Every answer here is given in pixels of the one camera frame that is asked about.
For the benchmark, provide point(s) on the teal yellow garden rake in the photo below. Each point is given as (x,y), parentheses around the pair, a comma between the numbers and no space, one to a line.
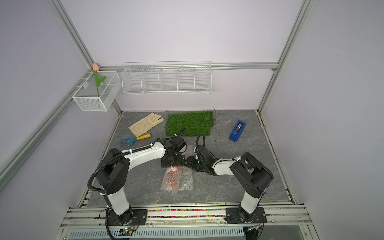
(131,140)

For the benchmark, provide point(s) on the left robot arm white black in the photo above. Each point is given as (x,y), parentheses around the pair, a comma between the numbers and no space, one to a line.
(110,176)

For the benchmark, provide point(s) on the blue tape dispenser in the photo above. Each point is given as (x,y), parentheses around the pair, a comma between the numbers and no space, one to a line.
(237,131)

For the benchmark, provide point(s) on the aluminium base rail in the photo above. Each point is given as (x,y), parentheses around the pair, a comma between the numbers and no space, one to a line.
(191,221)

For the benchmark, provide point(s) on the beige work glove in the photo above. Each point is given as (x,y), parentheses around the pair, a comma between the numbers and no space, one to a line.
(144,125)

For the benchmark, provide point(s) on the white wire wall shelf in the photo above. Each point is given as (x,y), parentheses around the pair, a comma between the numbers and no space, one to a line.
(167,77)

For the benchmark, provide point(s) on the green artificial grass mat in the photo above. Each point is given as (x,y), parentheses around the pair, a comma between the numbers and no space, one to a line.
(194,123)

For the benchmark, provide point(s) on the clear bubble wrap sheet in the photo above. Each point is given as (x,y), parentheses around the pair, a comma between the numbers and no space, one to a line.
(186,183)

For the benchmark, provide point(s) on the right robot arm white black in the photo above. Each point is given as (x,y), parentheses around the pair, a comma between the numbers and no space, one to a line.
(253,176)

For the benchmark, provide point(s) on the white mesh wall basket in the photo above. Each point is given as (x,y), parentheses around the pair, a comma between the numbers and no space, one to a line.
(86,95)

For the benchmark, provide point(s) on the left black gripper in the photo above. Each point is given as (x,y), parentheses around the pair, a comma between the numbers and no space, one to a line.
(181,160)

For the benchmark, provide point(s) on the red plastic wine glass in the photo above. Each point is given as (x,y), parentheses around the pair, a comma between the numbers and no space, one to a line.
(171,179)

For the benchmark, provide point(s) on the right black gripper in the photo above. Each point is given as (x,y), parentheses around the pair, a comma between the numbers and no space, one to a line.
(189,160)

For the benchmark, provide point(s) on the loose black thread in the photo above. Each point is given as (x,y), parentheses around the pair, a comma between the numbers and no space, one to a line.
(218,122)

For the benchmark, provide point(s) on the pink artificial tulip flower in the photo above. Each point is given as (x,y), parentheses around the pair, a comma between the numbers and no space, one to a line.
(98,80)

